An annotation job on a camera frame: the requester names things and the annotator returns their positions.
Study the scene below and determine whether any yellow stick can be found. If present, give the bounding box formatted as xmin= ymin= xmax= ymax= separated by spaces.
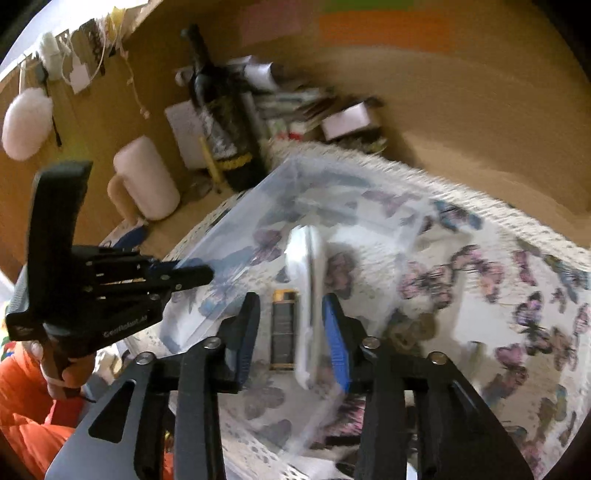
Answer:
xmin=199 ymin=136 xmax=225 ymax=193

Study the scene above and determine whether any white hanging tag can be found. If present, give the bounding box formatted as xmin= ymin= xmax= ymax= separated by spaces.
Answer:
xmin=71 ymin=64 xmax=94 ymax=94

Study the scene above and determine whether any white handheld device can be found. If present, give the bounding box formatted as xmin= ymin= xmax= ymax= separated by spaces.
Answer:
xmin=284 ymin=225 xmax=327 ymax=389

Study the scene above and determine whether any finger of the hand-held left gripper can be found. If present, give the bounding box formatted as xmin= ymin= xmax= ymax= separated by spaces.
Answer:
xmin=92 ymin=266 xmax=215 ymax=305
xmin=85 ymin=250 xmax=185 ymax=278

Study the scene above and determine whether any white card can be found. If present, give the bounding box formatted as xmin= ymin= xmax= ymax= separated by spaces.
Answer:
xmin=321 ymin=102 xmax=371 ymax=142

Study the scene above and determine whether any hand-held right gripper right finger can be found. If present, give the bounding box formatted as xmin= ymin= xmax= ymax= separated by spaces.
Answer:
xmin=321 ymin=294 xmax=546 ymax=480

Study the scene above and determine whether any pile of papers and boxes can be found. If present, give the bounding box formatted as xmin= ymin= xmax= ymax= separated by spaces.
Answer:
xmin=228 ymin=54 xmax=334 ymax=140

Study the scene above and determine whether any beige hanging cord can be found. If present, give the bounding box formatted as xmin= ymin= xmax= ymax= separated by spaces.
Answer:
xmin=121 ymin=45 xmax=151 ymax=119

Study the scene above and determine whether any dark wine bottle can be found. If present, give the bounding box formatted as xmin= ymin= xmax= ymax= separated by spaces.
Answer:
xmin=180 ymin=25 xmax=267 ymax=193

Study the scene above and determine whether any clear plastic container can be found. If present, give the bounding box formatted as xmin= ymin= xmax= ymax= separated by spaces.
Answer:
xmin=163 ymin=154 xmax=431 ymax=464

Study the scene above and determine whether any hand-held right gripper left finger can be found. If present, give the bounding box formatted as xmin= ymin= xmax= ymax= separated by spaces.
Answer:
xmin=44 ymin=292 xmax=262 ymax=480

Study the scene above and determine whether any person's left hand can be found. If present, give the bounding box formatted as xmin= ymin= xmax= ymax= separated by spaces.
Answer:
xmin=27 ymin=339 xmax=99 ymax=401

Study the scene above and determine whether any butterfly print tablecloth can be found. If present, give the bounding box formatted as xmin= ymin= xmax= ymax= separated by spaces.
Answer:
xmin=121 ymin=138 xmax=591 ymax=480

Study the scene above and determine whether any pale pink mug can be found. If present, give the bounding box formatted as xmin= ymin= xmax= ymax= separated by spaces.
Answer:
xmin=106 ymin=135 xmax=181 ymax=222

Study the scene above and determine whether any white fluffy puff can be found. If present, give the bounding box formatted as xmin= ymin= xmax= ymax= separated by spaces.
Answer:
xmin=1 ymin=87 xmax=55 ymax=162

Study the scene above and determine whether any white handwritten paper note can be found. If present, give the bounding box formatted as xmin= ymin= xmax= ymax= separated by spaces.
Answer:
xmin=164 ymin=99 xmax=209 ymax=172

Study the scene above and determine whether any green sticky note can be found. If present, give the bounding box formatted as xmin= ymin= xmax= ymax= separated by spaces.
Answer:
xmin=322 ymin=0 xmax=417 ymax=14

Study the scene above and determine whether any blue plastic item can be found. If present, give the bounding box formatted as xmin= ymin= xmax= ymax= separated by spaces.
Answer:
xmin=112 ymin=226 xmax=149 ymax=251

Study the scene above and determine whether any brown battery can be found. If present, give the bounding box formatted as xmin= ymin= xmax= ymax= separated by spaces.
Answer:
xmin=270 ymin=289 xmax=297 ymax=371

